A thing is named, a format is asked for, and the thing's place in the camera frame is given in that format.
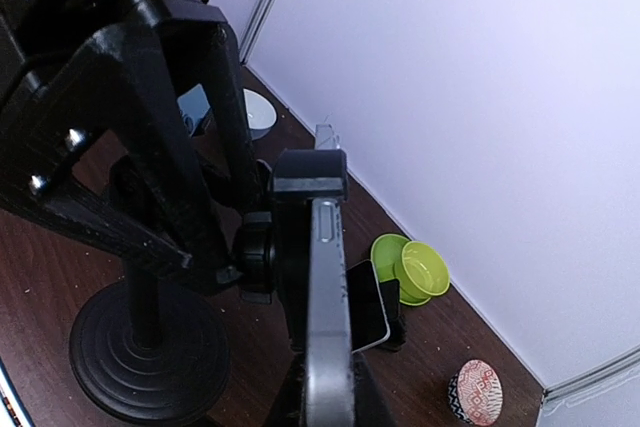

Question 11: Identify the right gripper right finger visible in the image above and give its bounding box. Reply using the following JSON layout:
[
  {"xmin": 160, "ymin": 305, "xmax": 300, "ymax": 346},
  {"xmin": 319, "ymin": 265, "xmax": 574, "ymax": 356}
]
[{"xmin": 353, "ymin": 352, "xmax": 398, "ymax": 427}]

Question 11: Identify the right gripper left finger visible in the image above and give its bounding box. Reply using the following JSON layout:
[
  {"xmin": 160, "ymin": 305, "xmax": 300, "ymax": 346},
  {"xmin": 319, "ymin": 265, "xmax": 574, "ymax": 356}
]
[{"xmin": 269, "ymin": 353, "xmax": 306, "ymax": 427}]

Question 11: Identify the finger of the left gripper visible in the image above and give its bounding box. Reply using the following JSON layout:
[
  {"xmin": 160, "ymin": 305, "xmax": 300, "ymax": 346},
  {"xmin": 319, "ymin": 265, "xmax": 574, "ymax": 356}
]
[
  {"xmin": 1, "ymin": 26, "xmax": 235, "ymax": 292},
  {"xmin": 157, "ymin": 19, "xmax": 263, "ymax": 217}
]

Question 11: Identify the silver phone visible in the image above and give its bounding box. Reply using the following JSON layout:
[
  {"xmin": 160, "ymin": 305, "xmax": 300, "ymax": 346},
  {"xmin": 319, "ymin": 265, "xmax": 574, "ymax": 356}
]
[{"xmin": 304, "ymin": 198, "xmax": 355, "ymax": 426}]

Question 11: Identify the blue phone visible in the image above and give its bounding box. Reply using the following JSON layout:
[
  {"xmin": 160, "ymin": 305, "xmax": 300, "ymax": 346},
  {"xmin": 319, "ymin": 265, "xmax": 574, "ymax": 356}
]
[{"xmin": 178, "ymin": 84, "xmax": 211, "ymax": 137}]

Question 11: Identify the white-edged phone leaning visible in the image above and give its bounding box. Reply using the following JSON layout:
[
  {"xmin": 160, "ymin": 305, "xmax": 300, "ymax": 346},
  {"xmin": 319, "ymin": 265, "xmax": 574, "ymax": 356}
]
[{"xmin": 346, "ymin": 260, "xmax": 390, "ymax": 352}]

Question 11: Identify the short round black stand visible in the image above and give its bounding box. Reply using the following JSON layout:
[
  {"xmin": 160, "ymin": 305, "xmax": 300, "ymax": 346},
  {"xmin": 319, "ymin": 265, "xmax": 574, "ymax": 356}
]
[{"xmin": 314, "ymin": 123, "xmax": 341, "ymax": 150}]

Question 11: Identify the black folding phone stand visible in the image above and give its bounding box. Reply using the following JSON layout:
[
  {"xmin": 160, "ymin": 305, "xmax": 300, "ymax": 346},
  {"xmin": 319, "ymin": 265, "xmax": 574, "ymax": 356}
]
[{"xmin": 379, "ymin": 279, "xmax": 406, "ymax": 352}]

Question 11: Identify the white bowl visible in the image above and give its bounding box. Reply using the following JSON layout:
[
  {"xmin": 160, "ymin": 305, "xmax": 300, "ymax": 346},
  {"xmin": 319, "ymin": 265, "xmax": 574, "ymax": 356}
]
[{"xmin": 243, "ymin": 89, "xmax": 278, "ymax": 140}]

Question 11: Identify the red patterned bowl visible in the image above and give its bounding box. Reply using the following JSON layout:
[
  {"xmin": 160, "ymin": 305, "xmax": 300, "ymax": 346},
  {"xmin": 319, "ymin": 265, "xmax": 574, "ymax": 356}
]
[{"xmin": 447, "ymin": 359, "xmax": 503, "ymax": 426}]

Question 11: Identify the green plate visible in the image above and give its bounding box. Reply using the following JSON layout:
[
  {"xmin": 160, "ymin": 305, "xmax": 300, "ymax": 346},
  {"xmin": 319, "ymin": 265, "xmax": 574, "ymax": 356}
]
[{"xmin": 370, "ymin": 233, "xmax": 431, "ymax": 307}]

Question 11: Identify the green bowl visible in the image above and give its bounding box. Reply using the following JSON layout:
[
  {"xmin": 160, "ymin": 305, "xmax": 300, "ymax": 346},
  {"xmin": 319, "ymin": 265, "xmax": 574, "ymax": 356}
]
[{"xmin": 395, "ymin": 241, "xmax": 450, "ymax": 301}]

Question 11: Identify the left aluminium frame post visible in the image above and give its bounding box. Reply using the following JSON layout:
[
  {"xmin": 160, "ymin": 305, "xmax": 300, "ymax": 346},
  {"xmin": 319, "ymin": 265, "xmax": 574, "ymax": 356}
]
[{"xmin": 239, "ymin": 0, "xmax": 276, "ymax": 65}]

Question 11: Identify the aluminium frame post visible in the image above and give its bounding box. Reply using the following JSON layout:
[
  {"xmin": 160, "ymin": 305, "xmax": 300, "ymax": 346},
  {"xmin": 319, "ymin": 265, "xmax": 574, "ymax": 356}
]
[
  {"xmin": 540, "ymin": 346, "xmax": 639, "ymax": 417},
  {"xmin": 239, "ymin": 0, "xmax": 276, "ymax": 65}
]

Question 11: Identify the right aluminium frame post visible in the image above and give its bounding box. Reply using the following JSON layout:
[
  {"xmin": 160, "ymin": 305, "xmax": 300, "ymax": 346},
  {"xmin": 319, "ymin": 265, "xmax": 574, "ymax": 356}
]
[{"xmin": 540, "ymin": 346, "xmax": 639, "ymax": 417}]

